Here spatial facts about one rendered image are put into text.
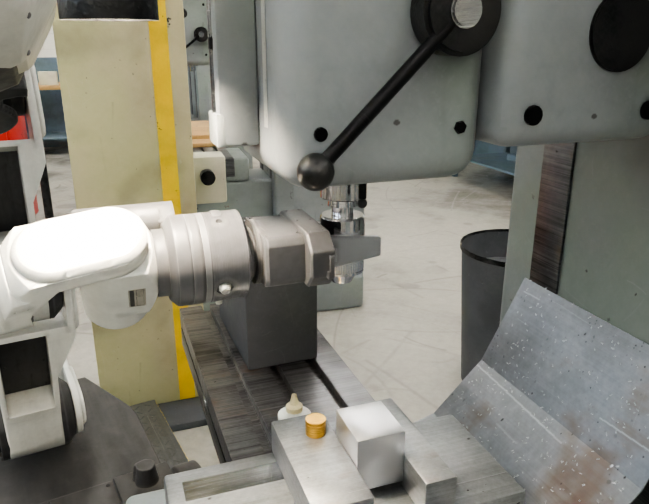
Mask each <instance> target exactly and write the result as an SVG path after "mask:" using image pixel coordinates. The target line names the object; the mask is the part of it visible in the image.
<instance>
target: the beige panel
mask: <svg viewBox="0 0 649 504"><path fill-rule="evenodd" d="M158 11H159V21H72V20H59V15H58V8H57V5H56V11H55V17H54V20H53V24H52V27H53V34H54V42H55V49H56V57H57V65H58V72H59V80H60V88H61V95H62V103H63V110H64V118H65V126H66V133H67V141H68V149H69V156H70V164H71V171H72V179H73V187H74V194H75V202H76V209H84V208H95V207H106V206H118V205H129V204H141V203H152V202H163V201H172V204H173V209H174V214H175V215H181V214H192V213H197V203H196V188H195V174H194V159H193V144H192V129H191V114H190V99H189V85H188V70H187V55H186V40H185V25H184V10H183V0H158ZM193 306H202V308H203V310H204V307H203V303H201V304H194V305H187V306H177V305H176V304H175V303H173V302H172V301H171V300H170V299H169V296H164V297H158V296H157V298H156V301H155V303H154V305H153V307H152V308H151V310H150V311H149V312H147V313H146V314H145V316H144V317H143V318H142V319H141V320H140V321H139V322H137V323H136V324H134V325H132V326H129V327H127V328H122V329H107V328H103V327H100V326H98V325H96V324H95V323H93V322H92V321H91V324H92V331H93V339H94V347H95V354H96V362H97V369H98V377H99V385H100V386H99V387H101V388H103V389H104V390H106V391H107V392H109V393H110V394H112V395H113V396H115V397H117V398H118V399H120V400H121V401H123V402H124V403H126V404H127V405H129V406H132V405H135V404H139V403H143V402H147V401H150V400H155V401H156V403H157V405H158V406H159V408H160V410H161V412H162V414H163V415H164V417H165V419H166V421H167V423H168V424H169V426H170V428H171V430H172V432H175V431H180V430H185V429H190V428H195V427H201V426H206V425H208V424H207V421H206V418H205V415H204V412H203V408H202V405H201V402H200V399H199V396H198V393H197V389H196V386H195V383H194V380H193V377H192V373H191V370H190V367H189V364H188V361H187V357H186V354H185V351H184V348H183V345H182V334H181V322H180V310H179V309H180V308H186V307H193Z"/></svg>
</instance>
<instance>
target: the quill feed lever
mask: <svg viewBox="0 0 649 504"><path fill-rule="evenodd" d="M500 15H501V0H412V1H411V8H410V18H411V24H412V28H413V31H414V34H415V36H416V38H417V39H418V41H419V42H420V43H421V45H420V46H419V47H418V48H417V49H416V51H415V52H414V53H413V54H412V55H411V56H410V57H409V58H408V59H407V60H406V62H405V63H404V64H403V65H402V66H401V67H400V68H399V69H398V70H397V71H396V73H395V74H394V75H393V76H392V77H391V78H390V79H389V80H388V81H387V83H386V84H385V85H384V86H383V87H382V88H381V89H380V90H379V91H378V92H377V94H376V95H375V96H374V97H373V98H372V99H371V100H370V101H369V102H368V104H367V105H366V106H365V107H364V108H363V109H362V110H361V111H360V112H359V113H358V115H357V116H356V117H355V118H354V119H353V120H352V121H351V122H350V123H349V124H348V126H347V127H346V128H345V129H344V130H343V131H342V132H341V133H340V134H339V136H338V137H337V138H336V139H335V140H334V141H333V142H332V143H331V144H330V145H329V147H328V148H327V149H326V150H325V151H324V152H323V153H322V154H320V153H311V154H308V155H306V156H305V157H303V158H302V159H301V160H300V162H299V164H298V166H297V178H298V180H299V182H300V184H301V185H302V186H303V187H304V188H306V189H308V190H310V191H321V190H324V189H325V188H327V187H328V186H329V185H330V184H331V183H332V181H333V179H334V175H335V170H334V166H333V164H334V163H335V162H336V160H337V159H338V158H339V157H340V156H341V155H342V154H343V153H344V152H345V151H346V149H347V148H348V147H349V146H350V145H351V144H352V143H353V142H354V141H355V139H356V138H357V137H358V136H359V135H360V134H361V133H362V132H363V131H364V130H365V128H366V127H367V126H368V125H369V124H370V123H371V122H372V121H373V120H374V118H375V117H376V116H377V115H378V114H379V113H380V112H381V111H382V110H383V109H384V107H385V106H386V105H387V104H388V103H389V102H390V101H391V100H392V99H393V98H394V96H395V95H396V94H397V93H398V92H399V91H400V90H401V89H402V88H403V86H404V85H405V84H406V83H407V82H408V81H409V80H410V79H411V78H412V77H413V75H414V74H415V73H416V72H417V71H418V70H419V69H420V68H421V67H422V65H423V64H424V63H425V62H426V61H427V60H428V59H429V58H430V57H431V56H432V54H433V53H434V54H436V55H440V56H456V57H462V56H468V55H471V54H474V53H476V52H477V51H479V50H480V49H482V48H483V47H484V46H485V45H486V44H487V43H488V42H489V41H490V39H491V38H492V36H493V35H494V33H495V31H496V29H497V26H498V24H499V20H500Z"/></svg>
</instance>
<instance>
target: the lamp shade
mask: <svg viewBox="0 0 649 504"><path fill-rule="evenodd" d="M57 8H58V15H59V20H72V21H159V11H158V0H57Z"/></svg>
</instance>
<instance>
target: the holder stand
mask: <svg viewBox="0 0 649 504"><path fill-rule="evenodd" d="M219 307H220V318H221V319H222V321H223V323H224V325H225V327H226V329H227V331H228V332H229V334H230V336H231V338H232V340H233V342H234V344H235V345H236V347H237V349H238V351H239V353H240V355H241V357H242V358H243V360H244V362H245V364H246V366H247V368H248V369H249V370H253V369H258V368H264V367H269V366H275V365H280V364H286V363H291V362H297V361H302V360H307V359H313V358H316V357H317V286H310V287H308V286H307V285H306V284H305V283H304V282H301V283H294V284H287V285H280V286H272V287H265V286H264V285H263V283H259V284H253V283H252V281H251V282H250V289H249V293H248V295H247V297H242V298H235V299H228V300H223V301H222V304H219Z"/></svg>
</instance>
